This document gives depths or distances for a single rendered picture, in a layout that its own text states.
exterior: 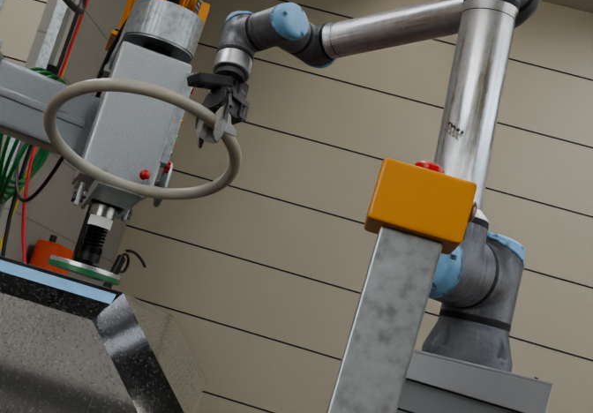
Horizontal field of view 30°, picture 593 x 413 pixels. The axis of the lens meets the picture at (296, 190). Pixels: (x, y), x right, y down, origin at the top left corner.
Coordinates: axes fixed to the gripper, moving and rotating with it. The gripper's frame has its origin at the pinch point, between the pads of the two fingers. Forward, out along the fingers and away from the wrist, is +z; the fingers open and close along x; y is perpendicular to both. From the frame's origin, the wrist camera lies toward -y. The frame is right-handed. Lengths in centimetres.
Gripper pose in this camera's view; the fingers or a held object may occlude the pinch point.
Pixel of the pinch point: (206, 138)
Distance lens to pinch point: 254.0
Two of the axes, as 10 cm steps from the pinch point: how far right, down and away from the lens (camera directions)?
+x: -7.6, 2.2, 6.1
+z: -1.7, 8.4, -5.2
